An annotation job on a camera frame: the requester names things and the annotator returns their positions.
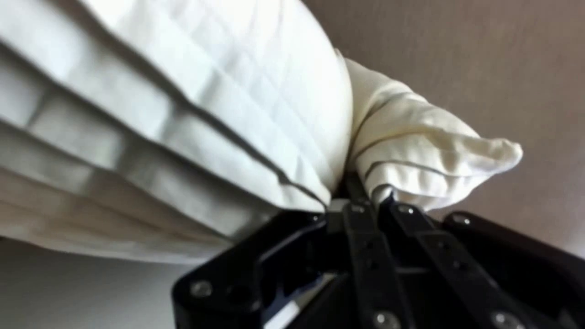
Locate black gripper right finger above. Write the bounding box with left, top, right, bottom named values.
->
left=377, top=196, right=585, bottom=329

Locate cream striped pillow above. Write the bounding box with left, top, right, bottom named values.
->
left=0, top=0, right=527, bottom=267

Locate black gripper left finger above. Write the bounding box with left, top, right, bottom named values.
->
left=170, top=181, right=423, bottom=329

